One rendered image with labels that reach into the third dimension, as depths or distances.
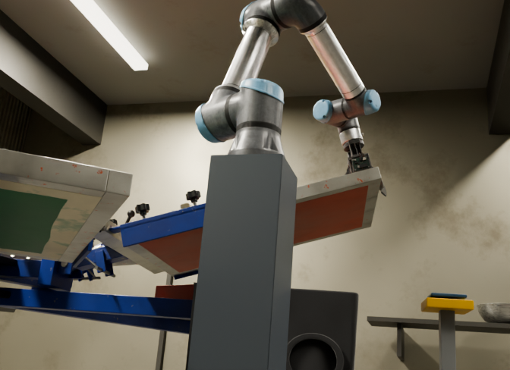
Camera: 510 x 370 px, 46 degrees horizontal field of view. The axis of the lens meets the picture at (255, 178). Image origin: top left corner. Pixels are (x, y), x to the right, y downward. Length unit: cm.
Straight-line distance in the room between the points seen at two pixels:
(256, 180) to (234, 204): 8
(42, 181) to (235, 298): 57
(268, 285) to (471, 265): 383
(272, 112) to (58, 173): 71
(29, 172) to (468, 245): 443
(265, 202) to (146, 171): 452
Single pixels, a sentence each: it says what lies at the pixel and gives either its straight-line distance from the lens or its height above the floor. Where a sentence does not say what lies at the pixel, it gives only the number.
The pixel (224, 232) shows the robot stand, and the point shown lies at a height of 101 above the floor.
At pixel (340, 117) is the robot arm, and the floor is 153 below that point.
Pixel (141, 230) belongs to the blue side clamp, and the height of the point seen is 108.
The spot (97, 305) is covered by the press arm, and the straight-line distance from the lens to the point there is 211.
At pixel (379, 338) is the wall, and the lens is 500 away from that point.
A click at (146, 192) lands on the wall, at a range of 579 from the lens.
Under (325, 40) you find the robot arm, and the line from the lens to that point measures 187.
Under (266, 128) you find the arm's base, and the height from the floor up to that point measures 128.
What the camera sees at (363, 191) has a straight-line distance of 186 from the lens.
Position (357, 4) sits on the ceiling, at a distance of 441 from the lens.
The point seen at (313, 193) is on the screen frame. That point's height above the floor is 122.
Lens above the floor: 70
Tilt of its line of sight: 18 degrees up
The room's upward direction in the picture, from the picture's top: 5 degrees clockwise
